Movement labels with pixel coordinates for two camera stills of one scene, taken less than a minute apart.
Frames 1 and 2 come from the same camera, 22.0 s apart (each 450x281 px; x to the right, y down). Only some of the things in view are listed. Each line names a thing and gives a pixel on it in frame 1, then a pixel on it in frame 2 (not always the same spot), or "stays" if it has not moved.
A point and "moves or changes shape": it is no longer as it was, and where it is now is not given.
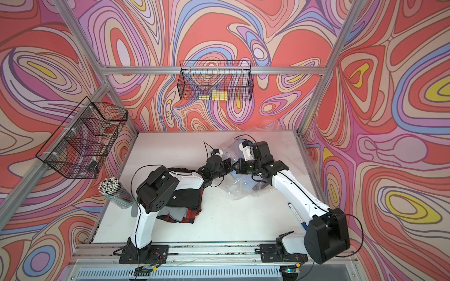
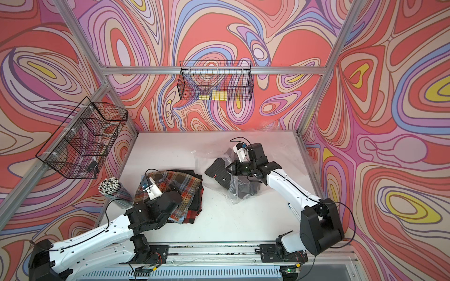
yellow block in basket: [216, 95] stays
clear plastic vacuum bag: [239, 185] moves or changes shape
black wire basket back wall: [226, 81] stays
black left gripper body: [223, 169] to [163, 223]
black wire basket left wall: [79, 147] stays
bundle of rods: [112, 188] stays
